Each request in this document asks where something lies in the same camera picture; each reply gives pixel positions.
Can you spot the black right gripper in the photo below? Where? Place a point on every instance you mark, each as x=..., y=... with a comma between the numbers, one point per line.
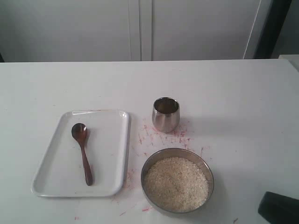
x=279, y=209

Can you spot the brown wooden spoon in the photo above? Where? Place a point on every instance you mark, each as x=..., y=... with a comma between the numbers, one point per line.
x=79, y=133

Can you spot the steel bowl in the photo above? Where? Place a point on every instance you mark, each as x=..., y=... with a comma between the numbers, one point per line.
x=183, y=153

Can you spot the beige granular grain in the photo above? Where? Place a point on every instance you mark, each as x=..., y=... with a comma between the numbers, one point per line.
x=176, y=184

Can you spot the stainless steel cup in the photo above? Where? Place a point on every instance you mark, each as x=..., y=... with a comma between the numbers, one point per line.
x=166, y=114

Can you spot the white rectangular plastic tray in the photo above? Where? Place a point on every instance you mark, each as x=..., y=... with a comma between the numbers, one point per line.
x=61, y=172

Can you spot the white cabinet doors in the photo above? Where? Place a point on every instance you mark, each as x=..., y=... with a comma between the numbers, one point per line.
x=130, y=30

